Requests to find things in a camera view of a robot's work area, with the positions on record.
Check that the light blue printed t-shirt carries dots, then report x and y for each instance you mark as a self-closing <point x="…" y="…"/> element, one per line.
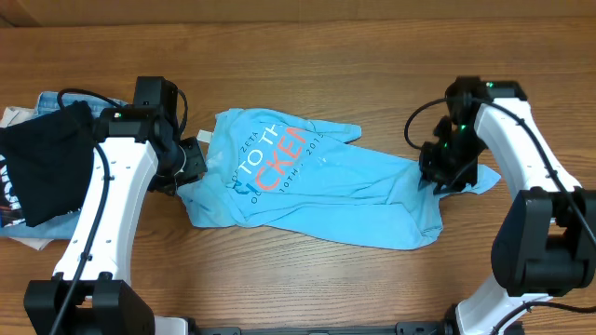
<point x="267" y="168"/>

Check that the folded black garment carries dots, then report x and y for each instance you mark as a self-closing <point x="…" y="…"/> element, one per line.
<point x="56" y="157"/>

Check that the folded beige garment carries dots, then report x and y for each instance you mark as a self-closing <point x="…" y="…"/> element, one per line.
<point x="13" y="116"/>

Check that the folded blue jeans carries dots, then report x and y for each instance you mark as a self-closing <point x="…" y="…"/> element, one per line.
<point x="63" y="226"/>

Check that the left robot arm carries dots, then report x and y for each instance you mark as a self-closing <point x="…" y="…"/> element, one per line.
<point x="139" y="149"/>

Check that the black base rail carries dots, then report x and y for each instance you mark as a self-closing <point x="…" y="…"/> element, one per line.
<point x="316" y="330"/>

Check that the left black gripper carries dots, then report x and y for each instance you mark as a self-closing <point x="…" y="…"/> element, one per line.
<point x="196" y="166"/>

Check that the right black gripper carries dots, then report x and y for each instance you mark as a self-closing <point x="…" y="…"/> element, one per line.
<point x="433" y="174"/>

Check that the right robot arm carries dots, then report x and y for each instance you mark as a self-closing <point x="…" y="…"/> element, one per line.
<point x="545" y="246"/>

